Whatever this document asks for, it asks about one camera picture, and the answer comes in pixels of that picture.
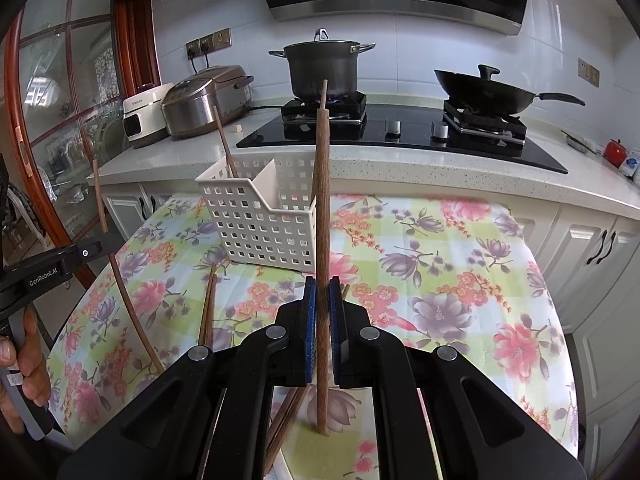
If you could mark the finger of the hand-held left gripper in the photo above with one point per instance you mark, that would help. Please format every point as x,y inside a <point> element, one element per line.
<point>92,250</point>

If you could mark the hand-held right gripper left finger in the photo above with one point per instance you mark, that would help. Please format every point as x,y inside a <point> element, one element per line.
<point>310,330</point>

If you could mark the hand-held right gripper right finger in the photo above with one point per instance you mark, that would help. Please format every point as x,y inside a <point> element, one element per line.
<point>336,330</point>

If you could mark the white perforated plastic basket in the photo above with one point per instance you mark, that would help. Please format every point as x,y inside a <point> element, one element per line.
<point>260,220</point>

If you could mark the person's left hand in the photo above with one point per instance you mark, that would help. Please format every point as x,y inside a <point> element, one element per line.
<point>35,360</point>

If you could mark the white cabinet door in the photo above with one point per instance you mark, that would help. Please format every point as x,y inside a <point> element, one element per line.
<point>615,320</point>
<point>575,240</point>
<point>125,212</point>

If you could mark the floral tablecloth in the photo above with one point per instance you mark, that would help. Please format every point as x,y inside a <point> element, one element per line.
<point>450,270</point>

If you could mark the white kitchen appliance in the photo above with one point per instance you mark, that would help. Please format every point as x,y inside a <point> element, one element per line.
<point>145,115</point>

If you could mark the wooden framed glass door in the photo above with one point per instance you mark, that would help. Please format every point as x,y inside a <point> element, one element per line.
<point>50,85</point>

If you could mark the silver rice cooker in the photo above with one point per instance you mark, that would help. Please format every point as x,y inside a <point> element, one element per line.
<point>200,105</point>

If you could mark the black glass gas stove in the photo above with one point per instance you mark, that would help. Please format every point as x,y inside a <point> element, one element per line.
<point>400,149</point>

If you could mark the silver stove knob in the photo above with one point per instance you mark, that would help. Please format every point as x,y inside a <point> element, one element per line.
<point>394,127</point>
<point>440,130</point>

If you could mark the dark lidded stock pot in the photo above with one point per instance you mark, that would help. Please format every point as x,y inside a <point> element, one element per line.
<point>310,67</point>

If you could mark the black wok with lid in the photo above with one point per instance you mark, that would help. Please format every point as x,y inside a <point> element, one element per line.
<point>480,92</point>

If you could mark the speckled white kitchen countertop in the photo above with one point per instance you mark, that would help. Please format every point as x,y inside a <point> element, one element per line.
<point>590,180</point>

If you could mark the metal tray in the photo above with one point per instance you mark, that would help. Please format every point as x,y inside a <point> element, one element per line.
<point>580,142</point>

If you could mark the red apple-shaped jar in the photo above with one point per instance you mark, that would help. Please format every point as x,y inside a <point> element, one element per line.
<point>615,153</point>

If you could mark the white and blue container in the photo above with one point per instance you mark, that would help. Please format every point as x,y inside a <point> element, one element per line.
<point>631,165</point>

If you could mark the wall power outlet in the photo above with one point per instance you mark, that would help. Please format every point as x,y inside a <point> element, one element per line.
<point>206,44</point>
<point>193,48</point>
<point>222,38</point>

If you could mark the wall switch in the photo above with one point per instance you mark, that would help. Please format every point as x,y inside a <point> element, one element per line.
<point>588,71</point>

